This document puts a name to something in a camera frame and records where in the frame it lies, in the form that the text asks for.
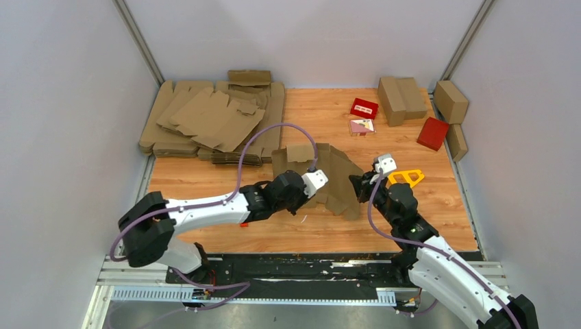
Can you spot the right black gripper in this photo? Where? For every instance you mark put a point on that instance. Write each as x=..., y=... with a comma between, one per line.
x=361, y=185

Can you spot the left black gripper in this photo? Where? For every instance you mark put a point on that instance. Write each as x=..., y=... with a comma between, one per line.
x=304, y=198

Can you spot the brown cardboard box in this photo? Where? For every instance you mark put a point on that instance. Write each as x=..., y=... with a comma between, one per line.
x=338, y=194

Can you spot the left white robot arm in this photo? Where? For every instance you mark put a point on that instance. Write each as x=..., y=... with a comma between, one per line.
x=150, y=228

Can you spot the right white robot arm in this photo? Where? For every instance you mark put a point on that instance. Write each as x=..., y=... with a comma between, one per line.
x=428, y=262

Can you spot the pink white picture card box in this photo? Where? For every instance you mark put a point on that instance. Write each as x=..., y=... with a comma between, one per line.
x=361, y=127

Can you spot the red box with white labels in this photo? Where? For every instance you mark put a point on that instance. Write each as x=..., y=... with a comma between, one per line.
x=364, y=109

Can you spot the dark red box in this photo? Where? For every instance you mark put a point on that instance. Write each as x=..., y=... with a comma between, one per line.
x=433, y=133

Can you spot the folded cardboard box left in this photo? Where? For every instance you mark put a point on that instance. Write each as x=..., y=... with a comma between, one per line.
x=391, y=101

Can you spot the folded cardboard box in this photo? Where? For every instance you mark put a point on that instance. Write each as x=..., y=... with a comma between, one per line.
x=456, y=142
x=391, y=101

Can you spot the folded cardboard box lower right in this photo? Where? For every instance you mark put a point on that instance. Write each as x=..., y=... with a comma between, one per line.
x=456, y=142

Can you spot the folded cardboard box corner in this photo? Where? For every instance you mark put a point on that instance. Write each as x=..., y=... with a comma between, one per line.
x=451, y=103

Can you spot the stack of flat cardboard blanks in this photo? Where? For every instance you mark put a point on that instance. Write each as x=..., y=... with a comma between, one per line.
x=222, y=122

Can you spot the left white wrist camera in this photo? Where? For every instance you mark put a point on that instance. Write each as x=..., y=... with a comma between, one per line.
x=314, y=181

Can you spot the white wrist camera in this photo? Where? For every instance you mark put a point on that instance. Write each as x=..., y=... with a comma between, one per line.
x=384, y=164
x=314, y=181

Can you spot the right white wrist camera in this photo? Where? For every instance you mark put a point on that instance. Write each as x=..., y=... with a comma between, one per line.
x=384, y=164

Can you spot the yellow plastic triangle frame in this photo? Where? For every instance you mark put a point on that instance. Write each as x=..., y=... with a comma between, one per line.
x=411, y=177

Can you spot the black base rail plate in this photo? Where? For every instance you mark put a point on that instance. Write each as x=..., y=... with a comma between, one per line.
x=307, y=276

